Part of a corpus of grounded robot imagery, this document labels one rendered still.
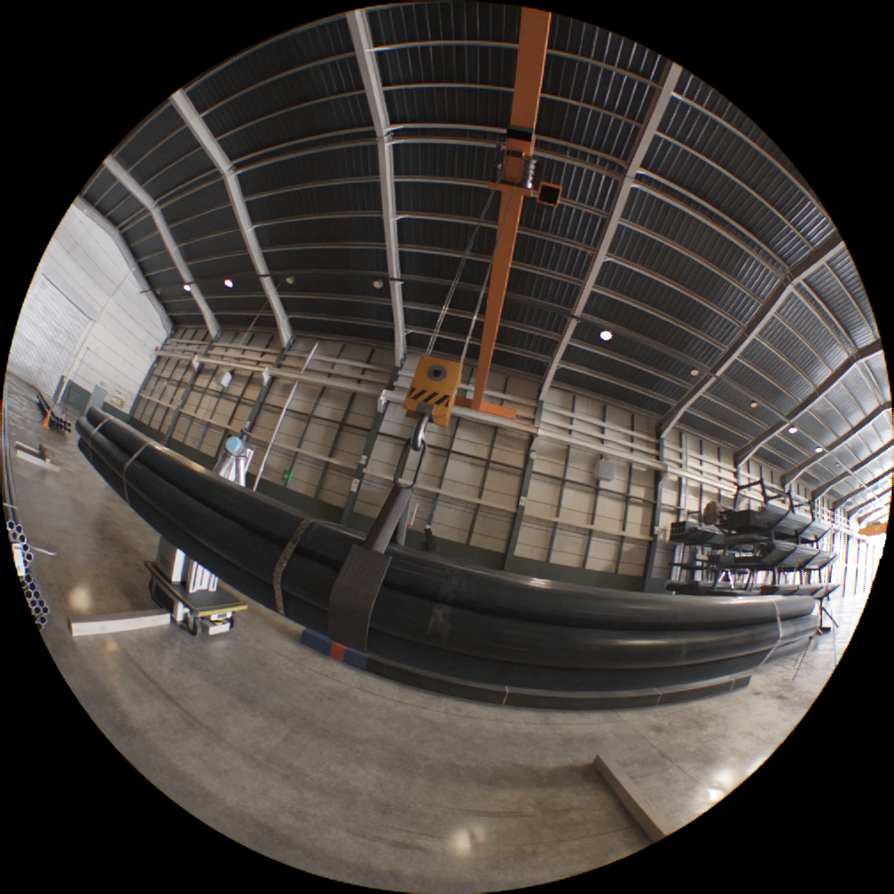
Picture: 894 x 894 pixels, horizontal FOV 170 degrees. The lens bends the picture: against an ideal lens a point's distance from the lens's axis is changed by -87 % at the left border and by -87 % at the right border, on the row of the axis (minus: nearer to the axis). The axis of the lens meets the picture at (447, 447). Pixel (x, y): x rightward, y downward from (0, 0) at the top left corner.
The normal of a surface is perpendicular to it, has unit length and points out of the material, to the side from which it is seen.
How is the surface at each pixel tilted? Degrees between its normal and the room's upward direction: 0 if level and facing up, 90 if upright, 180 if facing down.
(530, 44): 180
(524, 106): 180
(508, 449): 90
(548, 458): 90
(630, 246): 170
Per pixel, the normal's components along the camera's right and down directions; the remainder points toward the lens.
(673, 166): -0.25, 0.96
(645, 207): -0.26, 0.86
